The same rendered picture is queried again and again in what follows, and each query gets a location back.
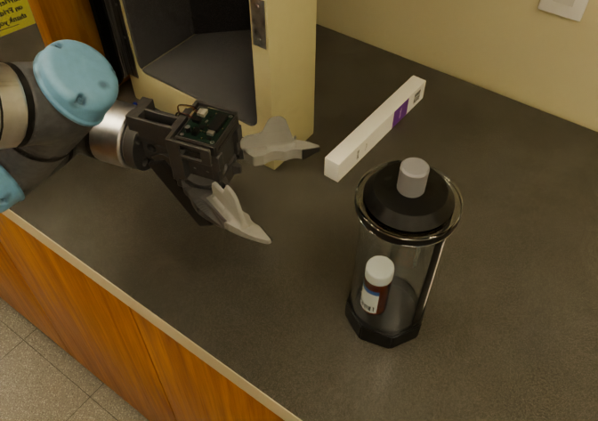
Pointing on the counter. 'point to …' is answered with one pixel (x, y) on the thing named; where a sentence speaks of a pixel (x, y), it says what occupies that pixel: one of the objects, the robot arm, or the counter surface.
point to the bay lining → (181, 8)
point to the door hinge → (117, 23)
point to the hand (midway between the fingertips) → (299, 197)
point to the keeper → (258, 21)
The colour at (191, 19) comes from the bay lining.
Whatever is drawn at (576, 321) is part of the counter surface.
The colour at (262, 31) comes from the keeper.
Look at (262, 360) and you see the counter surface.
